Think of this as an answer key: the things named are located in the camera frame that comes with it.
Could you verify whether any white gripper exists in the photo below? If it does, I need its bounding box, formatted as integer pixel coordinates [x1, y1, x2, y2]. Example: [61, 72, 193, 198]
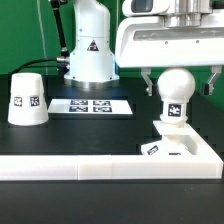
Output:
[115, 0, 224, 96]

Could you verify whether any white lamp bulb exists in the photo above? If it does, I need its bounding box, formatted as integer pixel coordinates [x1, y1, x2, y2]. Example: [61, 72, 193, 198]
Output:
[157, 68, 195, 126]

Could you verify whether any white L-shaped fence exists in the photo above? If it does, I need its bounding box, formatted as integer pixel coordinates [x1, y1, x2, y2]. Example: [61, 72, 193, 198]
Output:
[0, 129, 223, 181]

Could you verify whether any white lamp shade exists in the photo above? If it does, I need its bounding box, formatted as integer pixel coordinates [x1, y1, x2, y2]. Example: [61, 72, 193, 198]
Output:
[8, 73, 48, 126]

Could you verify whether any white marker sheet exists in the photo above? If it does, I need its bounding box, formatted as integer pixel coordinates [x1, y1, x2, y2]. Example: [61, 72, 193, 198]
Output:
[48, 99, 132, 115]

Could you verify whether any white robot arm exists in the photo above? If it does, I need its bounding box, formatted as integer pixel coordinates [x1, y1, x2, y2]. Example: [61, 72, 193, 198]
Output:
[65, 0, 224, 95]

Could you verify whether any white lamp base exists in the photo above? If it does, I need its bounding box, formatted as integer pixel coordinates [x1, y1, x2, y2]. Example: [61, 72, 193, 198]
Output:
[141, 120, 194, 157]

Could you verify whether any black cable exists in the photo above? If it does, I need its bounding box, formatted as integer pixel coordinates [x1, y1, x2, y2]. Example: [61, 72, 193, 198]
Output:
[9, 58, 70, 75]

